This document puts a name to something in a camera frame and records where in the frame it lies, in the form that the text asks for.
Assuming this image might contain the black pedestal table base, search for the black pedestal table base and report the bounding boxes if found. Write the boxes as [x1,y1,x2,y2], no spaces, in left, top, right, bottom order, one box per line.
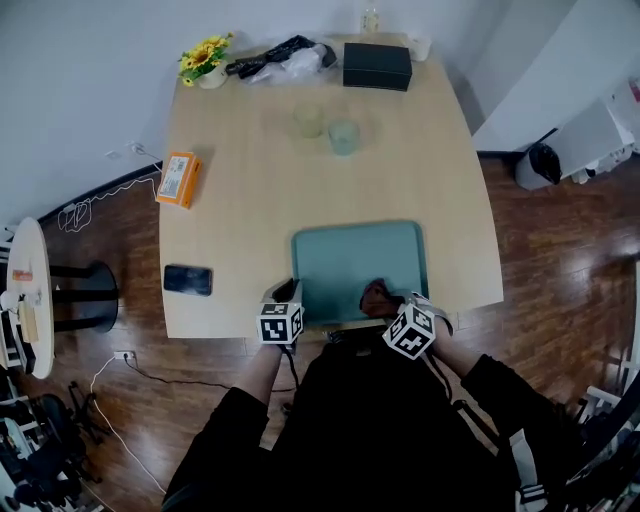
[49,260,120,334]

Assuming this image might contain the wooden block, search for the wooden block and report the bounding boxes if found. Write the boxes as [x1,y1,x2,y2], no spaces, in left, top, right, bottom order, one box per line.
[19,304,39,344]

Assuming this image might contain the black smartphone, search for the black smartphone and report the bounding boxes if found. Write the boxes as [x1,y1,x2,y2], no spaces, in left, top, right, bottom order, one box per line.
[163,264,214,298]

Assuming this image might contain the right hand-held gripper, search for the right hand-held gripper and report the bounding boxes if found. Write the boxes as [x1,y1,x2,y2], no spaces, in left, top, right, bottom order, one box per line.
[382,290,454,361]

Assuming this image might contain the brown cloth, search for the brown cloth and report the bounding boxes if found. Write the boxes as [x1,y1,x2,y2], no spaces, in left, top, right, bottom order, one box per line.
[359,278,405,320]

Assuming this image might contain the white water dispenser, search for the white water dispenser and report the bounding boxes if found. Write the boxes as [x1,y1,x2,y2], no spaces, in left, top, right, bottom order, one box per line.
[554,97,639,181]

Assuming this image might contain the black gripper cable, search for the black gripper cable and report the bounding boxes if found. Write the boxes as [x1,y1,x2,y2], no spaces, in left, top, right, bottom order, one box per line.
[427,349,454,401]
[282,344,301,391]

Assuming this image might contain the person's right forearm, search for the person's right forearm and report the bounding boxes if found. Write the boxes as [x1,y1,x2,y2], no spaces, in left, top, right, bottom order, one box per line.
[429,324,484,379]

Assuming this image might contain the greenish glass cup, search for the greenish glass cup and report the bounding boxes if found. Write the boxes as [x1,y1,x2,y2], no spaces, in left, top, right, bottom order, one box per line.
[328,118,361,157]

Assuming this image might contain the black office chair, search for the black office chair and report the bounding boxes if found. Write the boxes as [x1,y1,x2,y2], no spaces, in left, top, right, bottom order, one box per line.
[0,382,104,512]

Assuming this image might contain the person's left forearm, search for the person's left forearm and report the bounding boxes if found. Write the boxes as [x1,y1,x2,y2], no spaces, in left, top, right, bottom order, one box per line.
[233,342,284,405]

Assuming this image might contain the clear plastic bottle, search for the clear plastic bottle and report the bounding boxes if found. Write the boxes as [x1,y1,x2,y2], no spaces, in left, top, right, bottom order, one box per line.
[359,0,380,34]

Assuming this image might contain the person's black clothed body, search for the person's black clothed body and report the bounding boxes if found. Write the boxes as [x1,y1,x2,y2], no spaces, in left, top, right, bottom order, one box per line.
[162,339,584,512]

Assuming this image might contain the yellowish glass cup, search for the yellowish glass cup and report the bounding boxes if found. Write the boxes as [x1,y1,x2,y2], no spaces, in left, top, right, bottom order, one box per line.
[292,102,324,140]

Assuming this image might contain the clear plastic bag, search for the clear plastic bag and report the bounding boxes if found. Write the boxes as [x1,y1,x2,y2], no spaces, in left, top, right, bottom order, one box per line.
[247,43,331,86]

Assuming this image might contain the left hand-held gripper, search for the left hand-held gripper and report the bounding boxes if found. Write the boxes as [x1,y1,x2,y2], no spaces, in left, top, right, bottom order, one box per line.
[255,277,305,347]

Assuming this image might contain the black rectangular box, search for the black rectangular box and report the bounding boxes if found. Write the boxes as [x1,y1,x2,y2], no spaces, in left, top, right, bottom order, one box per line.
[342,42,414,93]

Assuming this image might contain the black floor cable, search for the black floor cable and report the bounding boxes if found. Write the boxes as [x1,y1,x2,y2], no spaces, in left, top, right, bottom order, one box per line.
[124,357,296,394]

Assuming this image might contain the sunflowers in white pot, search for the sunflowers in white pot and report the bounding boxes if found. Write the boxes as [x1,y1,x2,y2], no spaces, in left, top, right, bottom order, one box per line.
[178,32,235,91]

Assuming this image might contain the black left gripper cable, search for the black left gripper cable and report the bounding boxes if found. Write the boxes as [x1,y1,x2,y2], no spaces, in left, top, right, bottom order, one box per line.
[282,344,301,391]

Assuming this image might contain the grey bin with black bag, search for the grey bin with black bag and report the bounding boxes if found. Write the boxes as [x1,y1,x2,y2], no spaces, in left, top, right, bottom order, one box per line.
[514,142,563,191]

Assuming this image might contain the white charger cable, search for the white charger cable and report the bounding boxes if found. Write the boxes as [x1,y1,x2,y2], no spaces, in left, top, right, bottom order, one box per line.
[57,141,164,234]

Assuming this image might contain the orange cardboard box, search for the orange cardboard box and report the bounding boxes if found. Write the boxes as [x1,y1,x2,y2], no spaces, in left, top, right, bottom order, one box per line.
[155,151,203,210]

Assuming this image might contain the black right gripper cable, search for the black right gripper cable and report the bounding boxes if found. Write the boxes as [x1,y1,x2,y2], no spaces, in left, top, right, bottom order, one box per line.
[427,349,454,401]

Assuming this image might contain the round white side table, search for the round white side table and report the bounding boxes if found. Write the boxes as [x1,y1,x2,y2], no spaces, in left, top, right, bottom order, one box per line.
[4,216,55,380]

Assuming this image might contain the long white floor cable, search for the long white floor cable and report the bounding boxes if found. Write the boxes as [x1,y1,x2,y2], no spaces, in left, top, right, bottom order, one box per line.
[89,357,166,494]

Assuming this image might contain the green plastic tray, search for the green plastic tray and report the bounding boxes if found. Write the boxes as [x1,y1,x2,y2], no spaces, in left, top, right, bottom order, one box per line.
[291,219,430,329]

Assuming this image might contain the white cup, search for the white cup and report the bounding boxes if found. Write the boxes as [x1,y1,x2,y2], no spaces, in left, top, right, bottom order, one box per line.
[408,35,432,63]

